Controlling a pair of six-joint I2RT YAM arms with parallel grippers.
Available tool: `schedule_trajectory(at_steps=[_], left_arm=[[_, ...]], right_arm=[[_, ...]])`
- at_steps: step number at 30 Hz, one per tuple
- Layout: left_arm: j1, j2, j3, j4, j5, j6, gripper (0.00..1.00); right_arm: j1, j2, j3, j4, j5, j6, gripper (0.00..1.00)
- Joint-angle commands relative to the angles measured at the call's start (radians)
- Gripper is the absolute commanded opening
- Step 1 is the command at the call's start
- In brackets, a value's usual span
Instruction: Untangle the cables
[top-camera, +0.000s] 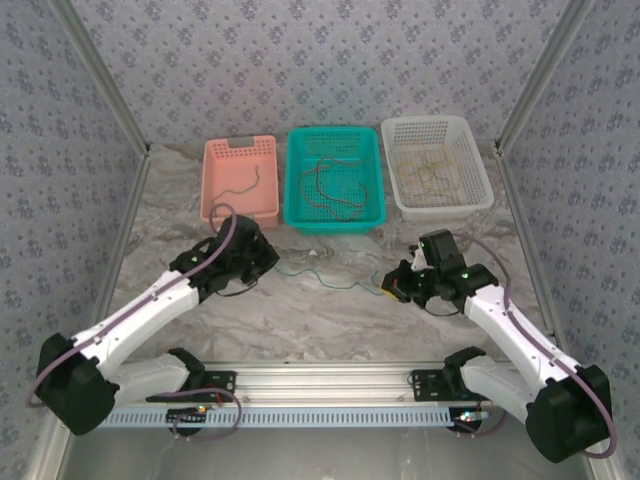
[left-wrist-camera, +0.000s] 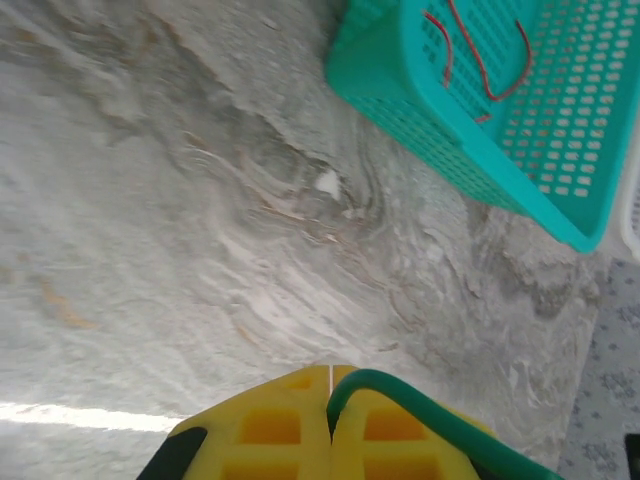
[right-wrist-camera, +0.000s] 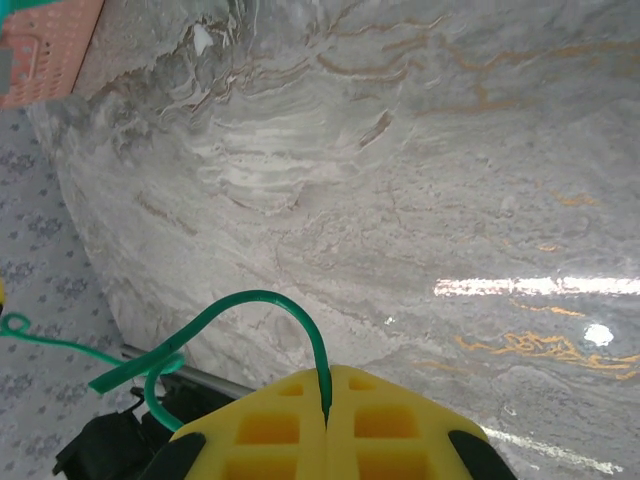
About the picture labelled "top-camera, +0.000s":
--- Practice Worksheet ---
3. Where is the green cable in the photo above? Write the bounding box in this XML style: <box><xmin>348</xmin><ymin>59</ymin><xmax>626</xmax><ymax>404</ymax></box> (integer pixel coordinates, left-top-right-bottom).
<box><xmin>269</xmin><ymin>265</ymin><xmax>394</xmax><ymax>299</ymax></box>
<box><xmin>221</xmin><ymin>166</ymin><xmax>261</xmax><ymax>199</ymax></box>

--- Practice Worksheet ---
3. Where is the teal plastic basket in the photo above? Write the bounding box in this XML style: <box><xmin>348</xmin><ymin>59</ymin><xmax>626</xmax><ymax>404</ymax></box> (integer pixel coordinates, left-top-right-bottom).
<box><xmin>283</xmin><ymin>125</ymin><xmax>387</xmax><ymax>237</ymax></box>

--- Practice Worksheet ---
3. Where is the pink plastic basket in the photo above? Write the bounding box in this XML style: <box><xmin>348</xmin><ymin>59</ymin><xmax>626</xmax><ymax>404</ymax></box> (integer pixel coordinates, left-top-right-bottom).
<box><xmin>200</xmin><ymin>134</ymin><xmax>280</xmax><ymax>230</ymax></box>

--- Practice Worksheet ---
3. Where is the white plastic basket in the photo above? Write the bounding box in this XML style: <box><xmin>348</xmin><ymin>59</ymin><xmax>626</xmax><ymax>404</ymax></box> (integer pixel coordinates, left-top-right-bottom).
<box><xmin>380</xmin><ymin>115</ymin><xmax>496</xmax><ymax>223</ymax></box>

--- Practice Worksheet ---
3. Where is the small black circuit board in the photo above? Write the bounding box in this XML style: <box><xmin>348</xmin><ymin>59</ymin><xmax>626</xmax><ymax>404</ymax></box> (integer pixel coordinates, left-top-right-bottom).
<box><xmin>449</xmin><ymin>408</ymin><xmax>490</xmax><ymax>435</ymax></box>
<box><xmin>166</xmin><ymin>405</ymin><xmax>210</xmax><ymax>435</ymax></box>

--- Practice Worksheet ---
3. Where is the grey metal shelf panel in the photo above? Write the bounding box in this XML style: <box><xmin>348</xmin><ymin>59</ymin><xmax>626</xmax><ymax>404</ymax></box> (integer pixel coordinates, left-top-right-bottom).
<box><xmin>64</xmin><ymin>427</ymin><xmax>594</xmax><ymax>480</ymax></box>

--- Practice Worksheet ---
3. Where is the thin black left gripper cable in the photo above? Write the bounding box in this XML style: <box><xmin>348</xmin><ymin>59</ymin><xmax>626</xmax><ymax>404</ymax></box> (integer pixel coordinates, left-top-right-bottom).
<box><xmin>217</xmin><ymin>279</ymin><xmax>261</xmax><ymax>299</ymax></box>

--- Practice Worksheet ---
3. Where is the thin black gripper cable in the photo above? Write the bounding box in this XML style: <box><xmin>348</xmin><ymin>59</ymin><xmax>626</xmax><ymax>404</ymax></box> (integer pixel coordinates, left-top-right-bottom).
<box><xmin>424</xmin><ymin>294</ymin><xmax>464</xmax><ymax>319</ymax></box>
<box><xmin>217</xmin><ymin>279</ymin><xmax>261</xmax><ymax>299</ymax></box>

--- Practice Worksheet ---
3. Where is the thin black right gripper cable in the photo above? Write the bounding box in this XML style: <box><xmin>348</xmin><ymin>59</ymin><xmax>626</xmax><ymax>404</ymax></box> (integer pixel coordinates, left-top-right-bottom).
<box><xmin>424</xmin><ymin>294</ymin><xmax>464</xmax><ymax>319</ymax></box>

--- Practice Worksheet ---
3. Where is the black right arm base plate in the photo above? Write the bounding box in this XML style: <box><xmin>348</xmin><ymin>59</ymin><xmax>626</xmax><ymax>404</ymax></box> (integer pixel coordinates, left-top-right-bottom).
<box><xmin>409</xmin><ymin>368</ymin><xmax>505</xmax><ymax>402</ymax></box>

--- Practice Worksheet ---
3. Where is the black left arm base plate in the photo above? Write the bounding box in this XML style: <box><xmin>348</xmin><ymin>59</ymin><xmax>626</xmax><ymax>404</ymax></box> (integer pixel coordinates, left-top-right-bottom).
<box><xmin>144</xmin><ymin>368</ymin><xmax>237</xmax><ymax>404</ymax></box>

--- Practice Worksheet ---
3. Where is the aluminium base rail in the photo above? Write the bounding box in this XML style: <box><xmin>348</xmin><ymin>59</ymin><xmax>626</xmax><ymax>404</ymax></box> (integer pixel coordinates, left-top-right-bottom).
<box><xmin>119</xmin><ymin>360</ymin><xmax>600</xmax><ymax>407</ymax></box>

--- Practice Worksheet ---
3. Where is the aluminium table side rail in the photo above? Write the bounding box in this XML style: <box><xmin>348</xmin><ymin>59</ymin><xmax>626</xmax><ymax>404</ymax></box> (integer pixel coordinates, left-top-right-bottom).
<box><xmin>24</xmin><ymin>147</ymin><xmax>154</xmax><ymax>480</ymax></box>

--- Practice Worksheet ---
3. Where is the white slotted cable duct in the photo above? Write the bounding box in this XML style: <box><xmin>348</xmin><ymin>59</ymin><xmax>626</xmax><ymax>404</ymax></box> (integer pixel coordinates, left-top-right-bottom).
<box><xmin>99</xmin><ymin>405</ymin><xmax>484</xmax><ymax>430</ymax></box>

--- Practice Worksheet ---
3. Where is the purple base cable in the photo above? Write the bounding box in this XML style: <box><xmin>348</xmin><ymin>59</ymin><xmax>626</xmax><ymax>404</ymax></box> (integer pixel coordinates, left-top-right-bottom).
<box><xmin>452</xmin><ymin>399</ymin><xmax>510</xmax><ymax>440</ymax></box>
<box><xmin>171</xmin><ymin>386</ymin><xmax>245</xmax><ymax>445</ymax></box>

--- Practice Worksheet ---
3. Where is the aluminium frame post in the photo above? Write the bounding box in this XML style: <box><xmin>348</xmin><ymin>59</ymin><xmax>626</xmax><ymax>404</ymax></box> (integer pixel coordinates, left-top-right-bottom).
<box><xmin>49</xmin><ymin>0</ymin><xmax>153</xmax><ymax>159</ymax></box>
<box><xmin>493</xmin><ymin>0</ymin><xmax>599</xmax><ymax>156</ymax></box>

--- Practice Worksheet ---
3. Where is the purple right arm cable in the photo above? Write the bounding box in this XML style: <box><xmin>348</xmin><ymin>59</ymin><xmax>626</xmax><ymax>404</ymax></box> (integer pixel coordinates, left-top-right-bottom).
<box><xmin>452</xmin><ymin>232</ymin><xmax>619</xmax><ymax>460</ymax></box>

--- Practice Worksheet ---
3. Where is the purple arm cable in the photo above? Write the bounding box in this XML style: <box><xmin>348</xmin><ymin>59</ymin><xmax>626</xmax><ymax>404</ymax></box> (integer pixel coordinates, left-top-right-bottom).
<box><xmin>27</xmin><ymin>202</ymin><xmax>240</xmax><ymax>409</ymax></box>
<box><xmin>452</xmin><ymin>232</ymin><xmax>619</xmax><ymax>460</ymax></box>

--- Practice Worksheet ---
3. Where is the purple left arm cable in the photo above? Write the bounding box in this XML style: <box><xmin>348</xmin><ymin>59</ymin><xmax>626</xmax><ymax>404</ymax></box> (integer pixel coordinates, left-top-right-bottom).
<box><xmin>27</xmin><ymin>202</ymin><xmax>240</xmax><ymax>409</ymax></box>

